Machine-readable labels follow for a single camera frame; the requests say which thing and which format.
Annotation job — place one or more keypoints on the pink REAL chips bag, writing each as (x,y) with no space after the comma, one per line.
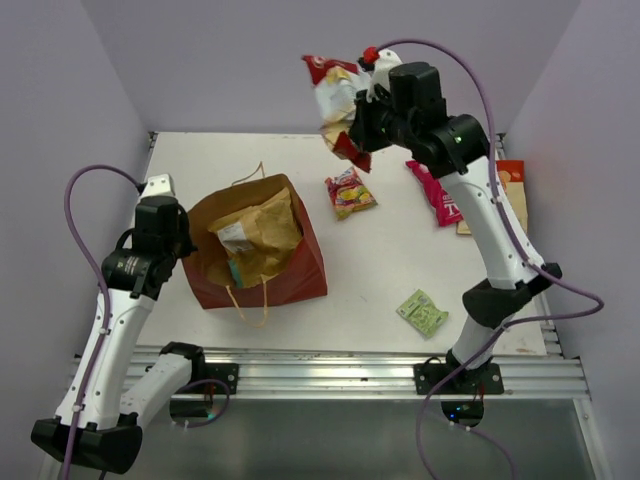
(445,209)

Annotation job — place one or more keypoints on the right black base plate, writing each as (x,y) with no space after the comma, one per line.
(485,380)

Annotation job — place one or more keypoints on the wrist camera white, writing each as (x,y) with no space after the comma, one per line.
(158,185)
(379,62)

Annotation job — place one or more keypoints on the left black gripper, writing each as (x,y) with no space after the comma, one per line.
(187,244)

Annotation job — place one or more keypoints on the orange yellow candy packet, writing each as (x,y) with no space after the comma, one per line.
(348,194)

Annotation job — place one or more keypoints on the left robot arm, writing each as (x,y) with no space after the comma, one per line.
(100,423)

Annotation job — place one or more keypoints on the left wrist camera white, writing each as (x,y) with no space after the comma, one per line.
(158,185)

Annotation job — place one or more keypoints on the orange beige chips bag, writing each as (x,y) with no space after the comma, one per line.
(512,175)

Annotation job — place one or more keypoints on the red white chips bag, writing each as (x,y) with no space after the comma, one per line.
(335,84)

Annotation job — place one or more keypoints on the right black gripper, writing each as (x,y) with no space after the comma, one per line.
(360,132)

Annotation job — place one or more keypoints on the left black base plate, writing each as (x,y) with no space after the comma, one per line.
(213,380)

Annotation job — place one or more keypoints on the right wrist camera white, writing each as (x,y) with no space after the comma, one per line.
(379,62)

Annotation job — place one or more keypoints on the green small sachet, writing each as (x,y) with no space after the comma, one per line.
(421,313)

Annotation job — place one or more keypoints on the brown kraft chips bag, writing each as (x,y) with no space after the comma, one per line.
(259,240)

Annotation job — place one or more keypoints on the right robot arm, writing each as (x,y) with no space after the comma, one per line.
(460,157)

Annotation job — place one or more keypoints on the red paper bag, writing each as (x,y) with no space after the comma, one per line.
(207,269)

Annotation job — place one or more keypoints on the aluminium mounting rail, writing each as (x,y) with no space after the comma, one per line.
(308,375)

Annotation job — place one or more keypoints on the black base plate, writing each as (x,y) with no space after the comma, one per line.
(213,380)
(485,380)

